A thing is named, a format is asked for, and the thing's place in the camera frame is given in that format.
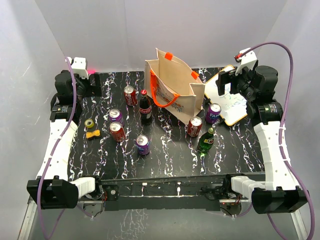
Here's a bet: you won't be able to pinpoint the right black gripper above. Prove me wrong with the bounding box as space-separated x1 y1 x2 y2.
216 64 257 101

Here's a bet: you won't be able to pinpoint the red cola can back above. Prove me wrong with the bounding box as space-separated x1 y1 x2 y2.
123 85 138 107

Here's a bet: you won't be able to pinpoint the beige canvas bag orange handles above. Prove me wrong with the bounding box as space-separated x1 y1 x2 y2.
144 48 205 125

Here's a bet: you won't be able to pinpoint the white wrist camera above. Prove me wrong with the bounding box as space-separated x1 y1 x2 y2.
234 48 258 76
71 57 89 79

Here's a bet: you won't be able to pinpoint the yellow bow-shaped sponge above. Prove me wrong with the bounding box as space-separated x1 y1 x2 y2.
85 129 101 140

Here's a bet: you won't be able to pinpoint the green glass bottle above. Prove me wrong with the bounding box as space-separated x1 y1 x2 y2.
197 127 214 153

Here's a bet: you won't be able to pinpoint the red cola can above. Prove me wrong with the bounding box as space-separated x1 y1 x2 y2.
109 121 126 143
187 116 202 138
123 85 138 107

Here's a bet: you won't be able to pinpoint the purple soda can front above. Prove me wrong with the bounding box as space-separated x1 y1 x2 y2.
135 134 150 156

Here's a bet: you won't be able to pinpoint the white board wooden frame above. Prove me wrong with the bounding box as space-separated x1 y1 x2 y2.
204 73 247 126

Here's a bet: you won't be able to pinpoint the yellow tape roll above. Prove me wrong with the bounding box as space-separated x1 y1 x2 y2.
84 118 94 129

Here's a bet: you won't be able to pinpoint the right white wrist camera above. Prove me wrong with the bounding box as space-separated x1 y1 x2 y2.
234 48 258 76

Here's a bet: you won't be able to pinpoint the purple soda can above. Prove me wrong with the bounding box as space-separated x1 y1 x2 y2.
205 103 222 124
135 134 150 156
108 108 125 127

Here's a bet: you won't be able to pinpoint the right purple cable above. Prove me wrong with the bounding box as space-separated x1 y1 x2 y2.
238 41 316 240

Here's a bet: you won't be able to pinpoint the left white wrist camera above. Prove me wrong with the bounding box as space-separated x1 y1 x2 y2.
71 57 89 79

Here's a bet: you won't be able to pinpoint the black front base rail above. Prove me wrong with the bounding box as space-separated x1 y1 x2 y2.
79 174 248 211

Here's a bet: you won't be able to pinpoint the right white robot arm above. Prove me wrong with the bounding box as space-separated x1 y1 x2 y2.
216 65 307 214

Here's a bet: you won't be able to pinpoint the glass cola bottle red cap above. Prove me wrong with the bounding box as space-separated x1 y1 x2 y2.
139 89 152 125

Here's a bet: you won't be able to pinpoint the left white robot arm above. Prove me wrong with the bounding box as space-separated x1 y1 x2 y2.
26 70 104 210

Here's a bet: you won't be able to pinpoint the pink marker strip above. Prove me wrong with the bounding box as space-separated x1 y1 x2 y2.
87 68 96 74

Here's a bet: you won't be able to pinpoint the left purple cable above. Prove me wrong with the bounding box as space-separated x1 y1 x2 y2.
36 56 77 240

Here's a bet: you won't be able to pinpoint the purple cable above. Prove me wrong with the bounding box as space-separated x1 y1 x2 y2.
36 56 77 240
238 41 316 240

